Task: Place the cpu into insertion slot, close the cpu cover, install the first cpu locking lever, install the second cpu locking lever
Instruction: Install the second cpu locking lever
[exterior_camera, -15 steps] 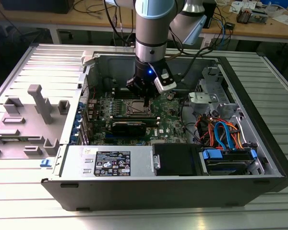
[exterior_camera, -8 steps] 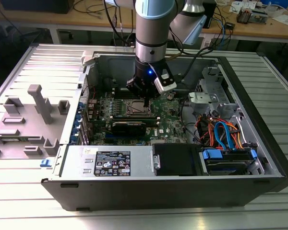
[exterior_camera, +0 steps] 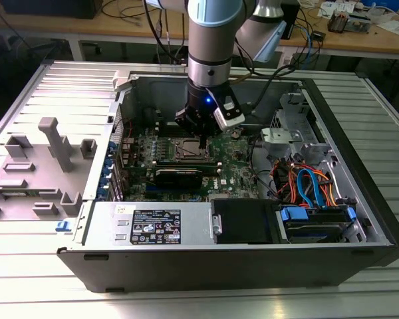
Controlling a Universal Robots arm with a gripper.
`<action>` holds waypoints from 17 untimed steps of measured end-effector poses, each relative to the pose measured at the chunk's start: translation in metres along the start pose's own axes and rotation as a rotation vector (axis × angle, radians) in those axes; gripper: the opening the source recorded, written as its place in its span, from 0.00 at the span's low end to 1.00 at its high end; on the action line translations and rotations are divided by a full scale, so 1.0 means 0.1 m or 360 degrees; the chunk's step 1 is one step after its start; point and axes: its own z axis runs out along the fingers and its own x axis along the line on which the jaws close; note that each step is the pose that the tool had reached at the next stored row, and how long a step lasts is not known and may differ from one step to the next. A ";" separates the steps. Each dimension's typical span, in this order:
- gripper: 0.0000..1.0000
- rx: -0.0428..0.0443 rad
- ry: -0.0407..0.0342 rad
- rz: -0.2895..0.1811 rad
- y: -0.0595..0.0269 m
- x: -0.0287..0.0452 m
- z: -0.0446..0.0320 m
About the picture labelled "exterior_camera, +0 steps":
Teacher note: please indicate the silver topped CPU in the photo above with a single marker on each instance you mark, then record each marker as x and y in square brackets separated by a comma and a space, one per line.
[187, 149]

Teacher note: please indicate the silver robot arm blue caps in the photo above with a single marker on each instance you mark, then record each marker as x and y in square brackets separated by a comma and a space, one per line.
[209, 40]

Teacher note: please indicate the black RAM slot bank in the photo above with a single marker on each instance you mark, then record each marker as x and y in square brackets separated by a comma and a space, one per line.
[186, 163]
[166, 128]

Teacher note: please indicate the blue slot latch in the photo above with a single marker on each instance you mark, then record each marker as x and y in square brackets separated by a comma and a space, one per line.
[103, 193]
[108, 165]
[111, 149]
[105, 181]

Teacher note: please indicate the green motherboard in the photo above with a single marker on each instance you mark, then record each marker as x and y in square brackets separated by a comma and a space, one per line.
[232, 166]

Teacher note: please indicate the black graphics card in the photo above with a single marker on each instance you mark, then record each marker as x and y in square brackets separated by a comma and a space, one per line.
[178, 179]

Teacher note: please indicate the light grey block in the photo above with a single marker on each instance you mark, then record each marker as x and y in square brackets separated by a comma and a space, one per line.
[121, 79]

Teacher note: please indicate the silver drive cage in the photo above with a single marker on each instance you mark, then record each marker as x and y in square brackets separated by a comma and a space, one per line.
[292, 106]

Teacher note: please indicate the white label sheet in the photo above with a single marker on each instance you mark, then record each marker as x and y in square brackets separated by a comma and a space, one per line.
[288, 59]

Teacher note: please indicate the black tower unit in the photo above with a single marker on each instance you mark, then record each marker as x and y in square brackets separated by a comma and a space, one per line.
[294, 20]

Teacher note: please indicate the silver power supply with label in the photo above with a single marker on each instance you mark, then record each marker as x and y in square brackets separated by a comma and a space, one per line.
[103, 226]

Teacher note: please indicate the small black box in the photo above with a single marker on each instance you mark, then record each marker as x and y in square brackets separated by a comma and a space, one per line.
[318, 36]

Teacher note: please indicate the black open PC case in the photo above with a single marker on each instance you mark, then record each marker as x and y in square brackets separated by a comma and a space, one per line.
[219, 266]

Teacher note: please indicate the hard disk in blue carrier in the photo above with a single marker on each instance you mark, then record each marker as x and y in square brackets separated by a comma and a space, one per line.
[316, 229]

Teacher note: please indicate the white printed card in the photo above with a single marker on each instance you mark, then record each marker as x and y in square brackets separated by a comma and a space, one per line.
[329, 9]

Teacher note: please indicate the metal heat sink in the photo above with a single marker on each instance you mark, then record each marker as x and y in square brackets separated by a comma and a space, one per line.
[338, 21]

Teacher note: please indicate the wooden desk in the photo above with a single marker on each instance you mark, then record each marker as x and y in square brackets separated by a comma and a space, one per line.
[53, 25]

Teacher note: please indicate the grey parts rack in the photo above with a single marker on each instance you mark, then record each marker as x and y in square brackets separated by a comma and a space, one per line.
[36, 176]

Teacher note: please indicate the small blue plastic clip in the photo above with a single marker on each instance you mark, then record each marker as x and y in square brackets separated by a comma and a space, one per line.
[62, 227]

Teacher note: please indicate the large black box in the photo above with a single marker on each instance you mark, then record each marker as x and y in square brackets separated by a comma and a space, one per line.
[53, 8]

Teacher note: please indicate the grey metal computer part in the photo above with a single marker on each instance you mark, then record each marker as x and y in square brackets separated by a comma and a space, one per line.
[360, 23]

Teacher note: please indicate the white paper sheet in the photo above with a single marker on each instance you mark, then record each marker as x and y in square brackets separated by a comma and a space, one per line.
[395, 27]

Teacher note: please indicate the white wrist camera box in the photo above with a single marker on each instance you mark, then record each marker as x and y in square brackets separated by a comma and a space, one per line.
[231, 121]

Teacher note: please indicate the silver metal bracket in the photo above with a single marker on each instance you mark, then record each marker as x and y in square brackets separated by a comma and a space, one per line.
[279, 136]

